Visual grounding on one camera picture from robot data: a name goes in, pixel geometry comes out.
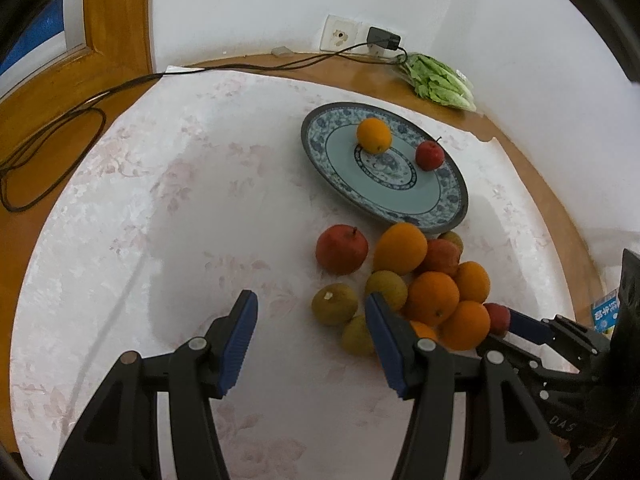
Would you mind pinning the yellow-brown pear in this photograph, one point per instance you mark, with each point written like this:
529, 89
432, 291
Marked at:
454, 239
356, 336
387, 285
334, 305

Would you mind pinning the black plug-in charger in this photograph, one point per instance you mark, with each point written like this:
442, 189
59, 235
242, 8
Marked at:
382, 38

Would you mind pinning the white floral tablecloth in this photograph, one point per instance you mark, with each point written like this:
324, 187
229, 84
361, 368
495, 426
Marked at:
200, 210

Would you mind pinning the bagged green lettuce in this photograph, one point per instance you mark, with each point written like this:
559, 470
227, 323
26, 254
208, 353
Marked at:
440, 82

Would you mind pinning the white round-jack wall plate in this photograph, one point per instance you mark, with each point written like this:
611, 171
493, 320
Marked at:
340, 35

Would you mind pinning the white wall power outlet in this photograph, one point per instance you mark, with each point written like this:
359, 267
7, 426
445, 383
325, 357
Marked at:
375, 51

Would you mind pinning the orange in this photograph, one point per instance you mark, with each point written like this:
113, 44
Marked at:
373, 135
424, 331
432, 297
474, 280
399, 247
465, 325

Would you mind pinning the red apple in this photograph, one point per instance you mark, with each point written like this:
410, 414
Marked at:
442, 257
341, 251
430, 156
497, 317

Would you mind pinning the window pane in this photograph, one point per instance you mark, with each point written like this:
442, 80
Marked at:
35, 35

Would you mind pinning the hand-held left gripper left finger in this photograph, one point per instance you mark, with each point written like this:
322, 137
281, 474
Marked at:
240, 345

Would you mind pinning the small white plastic piece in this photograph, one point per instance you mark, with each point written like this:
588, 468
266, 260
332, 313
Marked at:
281, 51

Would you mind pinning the wooden window frame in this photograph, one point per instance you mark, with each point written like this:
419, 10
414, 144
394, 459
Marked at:
120, 20

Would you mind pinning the blue patterned porcelain plate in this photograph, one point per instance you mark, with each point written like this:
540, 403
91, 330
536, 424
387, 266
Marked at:
345, 170

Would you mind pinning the blue printed packet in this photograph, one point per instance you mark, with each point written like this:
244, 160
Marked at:
605, 312

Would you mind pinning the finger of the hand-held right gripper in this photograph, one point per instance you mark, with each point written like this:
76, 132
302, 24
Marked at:
522, 357
527, 327

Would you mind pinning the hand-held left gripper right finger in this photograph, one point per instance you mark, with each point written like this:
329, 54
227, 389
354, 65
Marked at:
385, 345

